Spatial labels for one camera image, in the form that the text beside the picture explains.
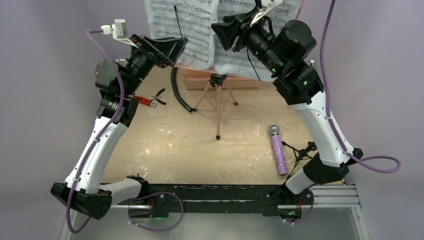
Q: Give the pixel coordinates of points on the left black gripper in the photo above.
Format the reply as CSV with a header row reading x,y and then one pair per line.
x,y
161,52

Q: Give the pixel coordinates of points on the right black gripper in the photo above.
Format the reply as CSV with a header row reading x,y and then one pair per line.
x,y
241,32

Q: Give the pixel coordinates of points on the sheet music page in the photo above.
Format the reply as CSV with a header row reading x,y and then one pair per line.
x,y
243,63
191,19

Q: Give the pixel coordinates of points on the purple glitter microphone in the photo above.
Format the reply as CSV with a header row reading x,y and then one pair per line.
x,y
278,149

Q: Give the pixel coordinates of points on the black microphone tripod stand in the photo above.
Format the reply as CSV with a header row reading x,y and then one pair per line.
x,y
300,154

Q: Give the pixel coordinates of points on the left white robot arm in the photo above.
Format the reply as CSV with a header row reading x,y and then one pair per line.
x,y
83,190

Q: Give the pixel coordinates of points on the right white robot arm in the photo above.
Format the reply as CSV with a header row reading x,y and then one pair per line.
x,y
301,87

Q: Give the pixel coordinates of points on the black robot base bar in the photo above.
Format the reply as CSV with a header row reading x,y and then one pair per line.
x,y
267,200

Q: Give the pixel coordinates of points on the pink plastic storage box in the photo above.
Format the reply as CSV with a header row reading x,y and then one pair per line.
x,y
197,79

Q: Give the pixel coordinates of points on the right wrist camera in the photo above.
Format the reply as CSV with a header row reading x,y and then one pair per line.
x,y
262,8

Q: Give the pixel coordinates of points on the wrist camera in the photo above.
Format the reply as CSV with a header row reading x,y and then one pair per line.
x,y
262,8
118,30

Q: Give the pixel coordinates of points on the black handled pliers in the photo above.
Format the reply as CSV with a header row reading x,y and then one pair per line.
x,y
157,99

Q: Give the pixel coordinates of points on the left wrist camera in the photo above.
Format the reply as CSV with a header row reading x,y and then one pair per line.
x,y
118,30

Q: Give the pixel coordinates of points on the red handled adjustable wrench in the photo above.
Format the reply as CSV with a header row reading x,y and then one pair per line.
x,y
145,101

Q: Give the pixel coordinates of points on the aluminium table frame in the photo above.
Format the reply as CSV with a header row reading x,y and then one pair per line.
x,y
83,192

